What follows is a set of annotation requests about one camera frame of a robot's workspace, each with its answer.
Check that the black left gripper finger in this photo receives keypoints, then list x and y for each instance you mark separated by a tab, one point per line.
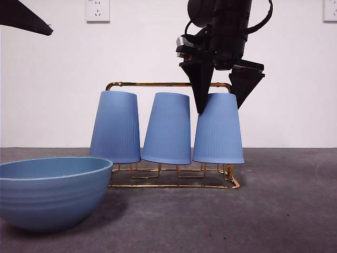
23	18

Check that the blue ribbed cup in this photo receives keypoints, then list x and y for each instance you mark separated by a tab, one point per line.
167	131
218	137
116	131

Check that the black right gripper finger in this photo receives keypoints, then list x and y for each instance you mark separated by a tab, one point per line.
201	84
243	87

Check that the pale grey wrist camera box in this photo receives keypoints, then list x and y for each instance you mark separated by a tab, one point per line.
182	42

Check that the white wall socket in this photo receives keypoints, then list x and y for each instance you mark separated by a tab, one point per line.
98	11
330	10

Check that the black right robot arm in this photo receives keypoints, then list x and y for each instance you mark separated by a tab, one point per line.
226	29

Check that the blue ribbed bowl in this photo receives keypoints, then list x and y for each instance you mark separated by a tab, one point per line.
52	195

